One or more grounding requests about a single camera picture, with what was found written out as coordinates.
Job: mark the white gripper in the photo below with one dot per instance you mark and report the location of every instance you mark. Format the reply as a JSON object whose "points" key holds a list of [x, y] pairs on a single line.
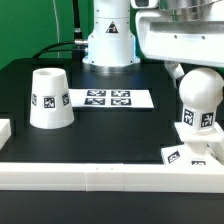
{"points": [[198, 42]]}

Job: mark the white lamp bulb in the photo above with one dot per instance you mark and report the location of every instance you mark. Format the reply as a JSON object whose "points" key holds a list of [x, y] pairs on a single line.
{"points": [[201, 91]]}

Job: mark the white lamp base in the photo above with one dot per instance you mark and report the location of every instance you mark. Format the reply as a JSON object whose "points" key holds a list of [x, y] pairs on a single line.
{"points": [[194, 150]]}

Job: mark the white lamp shade cone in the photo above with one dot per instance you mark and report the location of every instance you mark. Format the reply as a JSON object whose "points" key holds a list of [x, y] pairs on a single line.
{"points": [[50, 99]]}

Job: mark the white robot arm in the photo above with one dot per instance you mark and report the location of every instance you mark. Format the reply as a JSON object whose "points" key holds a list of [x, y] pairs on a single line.
{"points": [[112, 45]]}

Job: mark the white marker tag sheet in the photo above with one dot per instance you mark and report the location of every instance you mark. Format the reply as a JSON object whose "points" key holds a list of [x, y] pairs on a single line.
{"points": [[111, 98]]}

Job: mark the white front border bar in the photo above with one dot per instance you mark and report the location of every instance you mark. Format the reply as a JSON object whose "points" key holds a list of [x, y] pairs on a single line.
{"points": [[110, 177]]}

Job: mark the white left border bar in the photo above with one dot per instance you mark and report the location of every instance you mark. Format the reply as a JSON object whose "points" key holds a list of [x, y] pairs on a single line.
{"points": [[5, 131]]}

